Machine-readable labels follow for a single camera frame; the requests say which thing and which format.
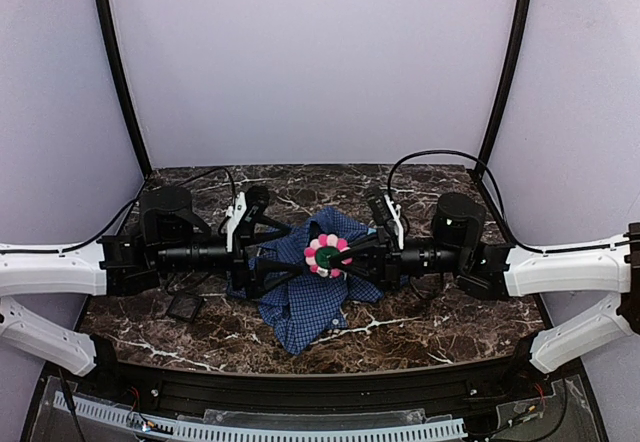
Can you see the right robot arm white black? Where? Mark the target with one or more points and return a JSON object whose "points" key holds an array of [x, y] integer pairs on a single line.
{"points": [[503, 271]]}

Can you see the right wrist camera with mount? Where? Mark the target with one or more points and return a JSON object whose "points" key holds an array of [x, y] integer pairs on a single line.
{"points": [[387, 216]]}

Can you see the pink pompom brooch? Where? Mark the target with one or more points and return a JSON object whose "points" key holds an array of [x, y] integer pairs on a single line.
{"points": [[320, 251]]}

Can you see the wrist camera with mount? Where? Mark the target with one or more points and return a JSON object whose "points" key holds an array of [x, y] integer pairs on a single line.
{"points": [[387, 216], [242, 217]]}

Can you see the right black frame post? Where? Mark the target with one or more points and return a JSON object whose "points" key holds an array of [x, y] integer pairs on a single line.
{"points": [[512, 52]]}

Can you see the black square box lid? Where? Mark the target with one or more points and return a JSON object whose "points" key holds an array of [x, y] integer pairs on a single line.
{"points": [[185, 307]]}

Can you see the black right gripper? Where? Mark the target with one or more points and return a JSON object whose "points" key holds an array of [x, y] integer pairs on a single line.
{"points": [[388, 255]]}

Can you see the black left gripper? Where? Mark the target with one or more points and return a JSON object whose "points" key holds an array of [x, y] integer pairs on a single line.
{"points": [[245, 262]]}

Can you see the black square box base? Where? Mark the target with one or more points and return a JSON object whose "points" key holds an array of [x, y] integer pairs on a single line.
{"points": [[176, 284]]}

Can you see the black frame post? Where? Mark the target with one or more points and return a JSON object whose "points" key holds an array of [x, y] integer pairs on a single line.
{"points": [[112, 50], [512, 52]]}

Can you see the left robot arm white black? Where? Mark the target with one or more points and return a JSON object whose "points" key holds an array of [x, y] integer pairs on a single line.
{"points": [[171, 239]]}

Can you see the blue checked shirt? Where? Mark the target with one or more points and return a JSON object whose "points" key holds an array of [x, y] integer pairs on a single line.
{"points": [[309, 304]]}

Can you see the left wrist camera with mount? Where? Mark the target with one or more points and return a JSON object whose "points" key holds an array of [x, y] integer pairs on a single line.
{"points": [[242, 217]]}

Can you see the white slotted cable duct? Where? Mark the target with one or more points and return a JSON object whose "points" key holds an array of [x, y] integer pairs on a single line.
{"points": [[217, 425]]}

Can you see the left black frame post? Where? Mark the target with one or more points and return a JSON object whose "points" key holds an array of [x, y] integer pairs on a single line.
{"points": [[112, 50]]}

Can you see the black front aluminium rail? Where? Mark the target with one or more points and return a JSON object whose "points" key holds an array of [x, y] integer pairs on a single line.
{"points": [[465, 388]]}

